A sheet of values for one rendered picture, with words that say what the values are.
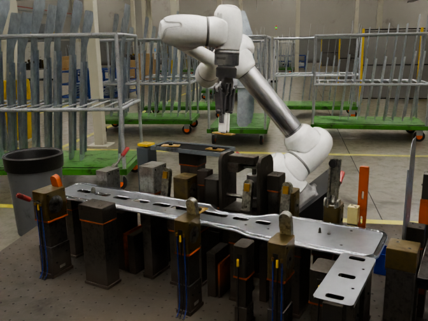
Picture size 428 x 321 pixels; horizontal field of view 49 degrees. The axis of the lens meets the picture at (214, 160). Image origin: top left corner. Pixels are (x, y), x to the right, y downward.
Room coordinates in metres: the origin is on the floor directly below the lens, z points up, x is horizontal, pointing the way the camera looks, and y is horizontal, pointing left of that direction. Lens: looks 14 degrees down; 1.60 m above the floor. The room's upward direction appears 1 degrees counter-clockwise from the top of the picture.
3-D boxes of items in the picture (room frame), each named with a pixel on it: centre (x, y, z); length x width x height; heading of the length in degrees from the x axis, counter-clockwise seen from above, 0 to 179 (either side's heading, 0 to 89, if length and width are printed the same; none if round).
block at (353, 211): (1.53, -0.48, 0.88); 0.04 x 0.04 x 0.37; 61
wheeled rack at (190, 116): (9.32, 1.28, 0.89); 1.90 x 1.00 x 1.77; 83
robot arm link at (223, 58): (1.73, -0.05, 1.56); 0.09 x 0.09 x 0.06
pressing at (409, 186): (1.32, -0.57, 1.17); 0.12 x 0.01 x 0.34; 151
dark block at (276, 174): (1.77, -0.24, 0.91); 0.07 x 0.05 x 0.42; 151
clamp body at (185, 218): (1.50, 0.10, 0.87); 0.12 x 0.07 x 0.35; 151
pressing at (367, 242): (1.69, 0.08, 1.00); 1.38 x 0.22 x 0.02; 61
